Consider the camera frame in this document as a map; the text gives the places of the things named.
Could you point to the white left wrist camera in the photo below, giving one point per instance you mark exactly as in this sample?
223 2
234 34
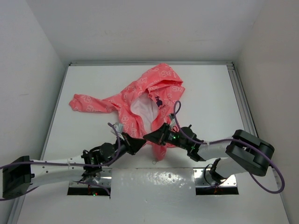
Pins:
119 127

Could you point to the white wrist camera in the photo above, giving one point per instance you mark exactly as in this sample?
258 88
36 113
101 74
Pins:
119 127
173 122

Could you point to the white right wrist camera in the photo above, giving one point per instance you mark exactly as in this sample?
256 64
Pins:
173 122

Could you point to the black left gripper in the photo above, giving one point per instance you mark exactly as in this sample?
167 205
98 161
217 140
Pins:
132 144

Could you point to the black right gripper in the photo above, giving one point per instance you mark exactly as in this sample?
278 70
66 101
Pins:
159 136

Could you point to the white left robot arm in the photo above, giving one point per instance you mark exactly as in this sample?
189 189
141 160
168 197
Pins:
25 175

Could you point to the pink hooded jacket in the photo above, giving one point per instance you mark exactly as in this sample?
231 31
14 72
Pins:
144 105

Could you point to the aluminium table frame rail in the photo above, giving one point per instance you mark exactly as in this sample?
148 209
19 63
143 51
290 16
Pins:
214 102

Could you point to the shiny metal base plate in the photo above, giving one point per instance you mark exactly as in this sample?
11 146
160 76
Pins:
156 176

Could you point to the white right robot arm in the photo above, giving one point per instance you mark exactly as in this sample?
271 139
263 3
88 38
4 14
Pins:
243 152

